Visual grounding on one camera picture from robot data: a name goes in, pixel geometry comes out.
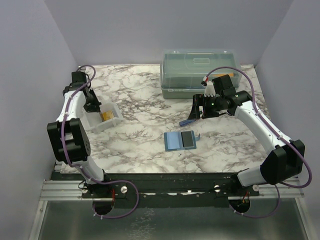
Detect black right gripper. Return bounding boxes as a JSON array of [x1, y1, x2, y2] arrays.
[[188, 93, 224, 120]]

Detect black VIP card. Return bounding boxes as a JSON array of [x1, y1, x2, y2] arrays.
[[181, 131, 195, 148]]

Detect white plastic card tray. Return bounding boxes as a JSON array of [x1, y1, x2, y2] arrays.
[[80, 101, 124, 134]]

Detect blue leather card holder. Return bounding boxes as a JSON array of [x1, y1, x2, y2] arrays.
[[163, 130, 201, 152]]

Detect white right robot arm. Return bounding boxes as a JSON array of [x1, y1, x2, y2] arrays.
[[188, 75, 305, 196]]

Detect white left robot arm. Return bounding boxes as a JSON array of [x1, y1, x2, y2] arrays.
[[46, 70, 111, 198]]

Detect clear lidded storage box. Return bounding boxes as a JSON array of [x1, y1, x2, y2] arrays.
[[160, 49, 241, 99]]

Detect blue transparent handle screwdriver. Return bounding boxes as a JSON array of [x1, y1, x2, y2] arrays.
[[179, 119, 196, 127]]

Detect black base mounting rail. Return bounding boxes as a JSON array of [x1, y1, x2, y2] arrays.
[[49, 172, 259, 201]]

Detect aluminium frame rail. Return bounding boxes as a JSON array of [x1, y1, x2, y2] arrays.
[[38, 178, 87, 201]]

